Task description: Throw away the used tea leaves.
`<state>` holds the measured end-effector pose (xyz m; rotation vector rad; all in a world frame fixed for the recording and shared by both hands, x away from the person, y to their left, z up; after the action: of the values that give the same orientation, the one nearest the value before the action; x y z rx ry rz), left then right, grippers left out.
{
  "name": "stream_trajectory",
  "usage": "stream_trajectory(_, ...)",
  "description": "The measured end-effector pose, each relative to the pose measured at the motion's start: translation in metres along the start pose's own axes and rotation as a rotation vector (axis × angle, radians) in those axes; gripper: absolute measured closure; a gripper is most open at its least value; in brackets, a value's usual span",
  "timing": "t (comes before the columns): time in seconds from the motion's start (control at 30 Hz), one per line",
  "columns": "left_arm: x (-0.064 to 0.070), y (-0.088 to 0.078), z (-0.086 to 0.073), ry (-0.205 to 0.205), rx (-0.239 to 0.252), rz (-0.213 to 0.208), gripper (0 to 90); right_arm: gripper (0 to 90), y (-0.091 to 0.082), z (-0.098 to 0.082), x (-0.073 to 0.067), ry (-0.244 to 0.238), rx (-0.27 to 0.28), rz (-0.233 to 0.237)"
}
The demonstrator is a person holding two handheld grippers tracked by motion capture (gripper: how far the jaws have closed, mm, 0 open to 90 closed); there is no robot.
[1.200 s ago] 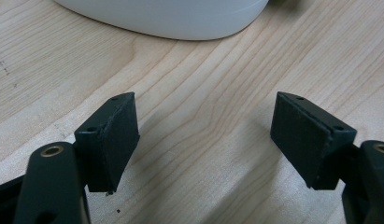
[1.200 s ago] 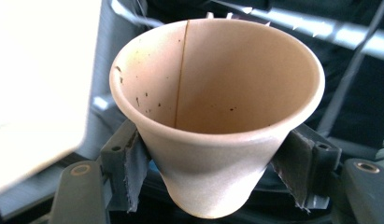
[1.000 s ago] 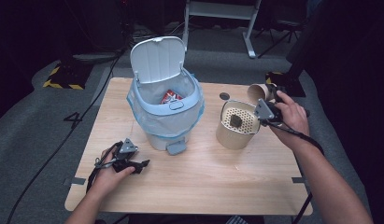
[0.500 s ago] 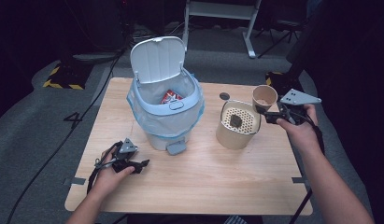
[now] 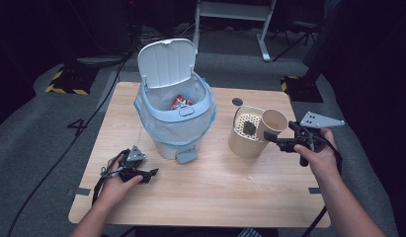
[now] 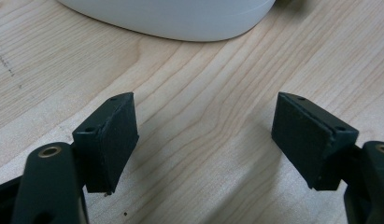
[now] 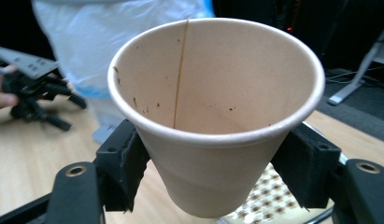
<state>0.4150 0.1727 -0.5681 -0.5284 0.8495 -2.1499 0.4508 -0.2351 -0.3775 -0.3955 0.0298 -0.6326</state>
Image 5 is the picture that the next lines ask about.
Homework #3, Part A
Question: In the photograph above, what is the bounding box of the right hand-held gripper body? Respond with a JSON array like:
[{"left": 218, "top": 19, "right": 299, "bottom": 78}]
[{"left": 279, "top": 111, "right": 346, "bottom": 167}]

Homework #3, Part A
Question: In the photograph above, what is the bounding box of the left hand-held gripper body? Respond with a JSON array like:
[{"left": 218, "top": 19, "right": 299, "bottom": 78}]
[{"left": 118, "top": 145, "right": 147, "bottom": 184}]

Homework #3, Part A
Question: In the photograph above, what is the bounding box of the brown paper cup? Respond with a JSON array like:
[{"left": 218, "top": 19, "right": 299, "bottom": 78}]
[{"left": 256, "top": 109, "right": 288, "bottom": 142}]

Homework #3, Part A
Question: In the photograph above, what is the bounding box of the beige strainer bin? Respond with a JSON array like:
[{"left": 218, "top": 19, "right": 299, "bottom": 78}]
[{"left": 227, "top": 105, "right": 274, "bottom": 159}]

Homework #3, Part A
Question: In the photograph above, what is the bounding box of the colourful snack packet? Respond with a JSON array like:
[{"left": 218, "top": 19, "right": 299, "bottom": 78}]
[{"left": 169, "top": 94, "right": 195, "bottom": 112}]

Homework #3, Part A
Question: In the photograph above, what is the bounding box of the blue white pedal trash can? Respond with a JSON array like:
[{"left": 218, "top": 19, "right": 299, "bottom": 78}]
[{"left": 133, "top": 38, "right": 218, "bottom": 166}]

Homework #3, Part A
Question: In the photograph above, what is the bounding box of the person's left hand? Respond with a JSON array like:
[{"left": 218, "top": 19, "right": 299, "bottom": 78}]
[{"left": 98, "top": 157, "right": 144, "bottom": 206}]

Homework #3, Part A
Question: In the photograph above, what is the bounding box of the person's right hand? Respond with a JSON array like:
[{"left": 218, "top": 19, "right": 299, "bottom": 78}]
[{"left": 292, "top": 127, "right": 339, "bottom": 181}]

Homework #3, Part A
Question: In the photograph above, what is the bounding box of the black yellow striped base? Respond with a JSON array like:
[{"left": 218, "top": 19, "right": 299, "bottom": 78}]
[
  {"left": 280, "top": 76, "right": 324, "bottom": 104},
  {"left": 44, "top": 67, "right": 93, "bottom": 96}
]

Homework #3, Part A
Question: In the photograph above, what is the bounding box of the clear blue-edged trash bag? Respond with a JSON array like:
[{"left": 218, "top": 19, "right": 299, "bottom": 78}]
[{"left": 133, "top": 77, "right": 218, "bottom": 148}]

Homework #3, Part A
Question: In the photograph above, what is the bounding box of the black tripod stand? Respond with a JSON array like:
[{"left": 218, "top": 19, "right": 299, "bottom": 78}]
[{"left": 271, "top": 21, "right": 323, "bottom": 62}]

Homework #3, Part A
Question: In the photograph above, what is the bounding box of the striped cloth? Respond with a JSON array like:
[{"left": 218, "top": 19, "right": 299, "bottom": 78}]
[{"left": 237, "top": 227, "right": 263, "bottom": 237}]

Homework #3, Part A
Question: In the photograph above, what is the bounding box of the white metal stand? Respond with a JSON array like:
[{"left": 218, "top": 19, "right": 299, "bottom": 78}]
[{"left": 190, "top": 0, "right": 278, "bottom": 63}]

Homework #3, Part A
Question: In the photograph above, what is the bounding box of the right hand-held gripper cable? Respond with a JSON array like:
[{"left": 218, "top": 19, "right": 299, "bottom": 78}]
[{"left": 302, "top": 134, "right": 344, "bottom": 237}]

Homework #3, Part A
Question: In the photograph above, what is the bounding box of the hand-held gripper cable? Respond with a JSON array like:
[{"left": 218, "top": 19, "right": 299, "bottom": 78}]
[
  {"left": 302, "top": 134, "right": 344, "bottom": 237},
  {"left": 91, "top": 149, "right": 130, "bottom": 206}
]

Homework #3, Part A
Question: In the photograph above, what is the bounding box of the left hand-held gripper cable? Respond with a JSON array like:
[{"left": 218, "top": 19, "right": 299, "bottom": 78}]
[{"left": 91, "top": 149, "right": 130, "bottom": 206}]

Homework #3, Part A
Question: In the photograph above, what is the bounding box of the long black floor cable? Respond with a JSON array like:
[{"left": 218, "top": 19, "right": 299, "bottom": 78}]
[{"left": 6, "top": 42, "right": 139, "bottom": 237}]

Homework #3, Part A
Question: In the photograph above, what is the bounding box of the grey floor cable cover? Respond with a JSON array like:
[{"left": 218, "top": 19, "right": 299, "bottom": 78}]
[{"left": 76, "top": 55, "right": 125, "bottom": 67}]

